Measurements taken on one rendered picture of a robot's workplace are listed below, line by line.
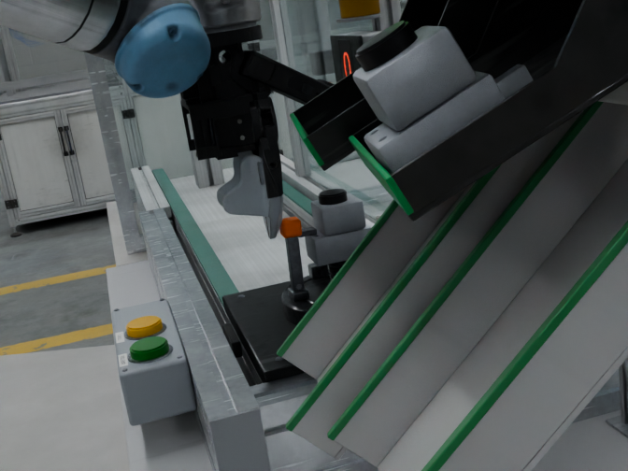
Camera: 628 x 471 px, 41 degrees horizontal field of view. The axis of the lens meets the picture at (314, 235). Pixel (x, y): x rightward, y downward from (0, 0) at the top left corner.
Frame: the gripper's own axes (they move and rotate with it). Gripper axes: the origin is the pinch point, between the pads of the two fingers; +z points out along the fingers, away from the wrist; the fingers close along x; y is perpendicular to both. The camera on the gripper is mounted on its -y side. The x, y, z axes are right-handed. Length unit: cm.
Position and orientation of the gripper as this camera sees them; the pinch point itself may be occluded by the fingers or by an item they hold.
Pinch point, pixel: (277, 224)
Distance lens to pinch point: 87.5
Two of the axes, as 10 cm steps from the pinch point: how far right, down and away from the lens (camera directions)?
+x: 2.6, 2.3, -9.4
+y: -9.6, 2.0, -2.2
